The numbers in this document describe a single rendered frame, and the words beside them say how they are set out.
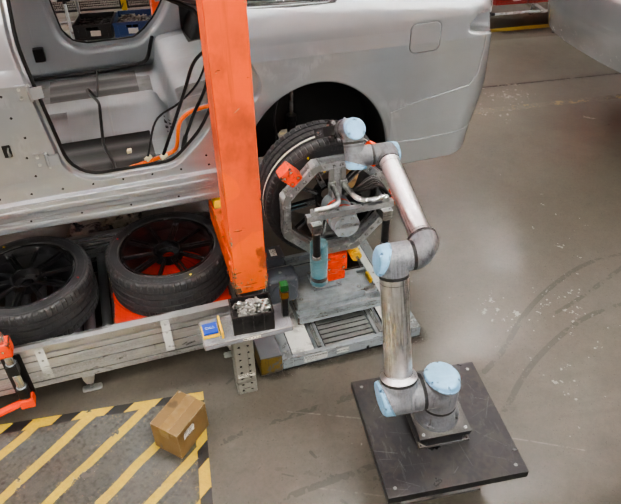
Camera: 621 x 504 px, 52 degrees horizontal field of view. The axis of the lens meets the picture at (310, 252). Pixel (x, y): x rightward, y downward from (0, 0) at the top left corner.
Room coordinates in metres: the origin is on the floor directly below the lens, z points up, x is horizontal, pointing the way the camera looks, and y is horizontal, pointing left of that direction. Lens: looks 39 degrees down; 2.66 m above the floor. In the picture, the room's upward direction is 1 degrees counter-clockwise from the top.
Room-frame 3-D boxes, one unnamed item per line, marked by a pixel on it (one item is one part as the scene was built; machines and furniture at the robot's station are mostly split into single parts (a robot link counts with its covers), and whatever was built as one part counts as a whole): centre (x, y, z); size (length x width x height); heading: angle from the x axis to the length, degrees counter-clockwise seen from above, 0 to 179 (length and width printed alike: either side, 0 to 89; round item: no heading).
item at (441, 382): (1.67, -0.52, 0.56); 0.17 x 0.15 x 0.18; 101
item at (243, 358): (2.14, 0.34, 0.21); 0.10 x 0.10 x 0.42; 17
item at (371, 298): (2.73, -0.11, 0.13); 0.50 x 0.36 x 0.10; 107
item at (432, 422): (1.67, -0.53, 0.42); 0.19 x 0.19 x 0.10
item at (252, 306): (2.16, 0.28, 0.51); 0.20 x 0.14 x 0.13; 103
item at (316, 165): (2.55, -0.12, 0.85); 0.54 x 0.07 x 0.54; 107
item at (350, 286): (2.72, -0.08, 0.32); 0.40 x 0.30 x 0.28; 107
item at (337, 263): (2.59, -0.11, 0.48); 0.16 x 0.12 x 0.17; 17
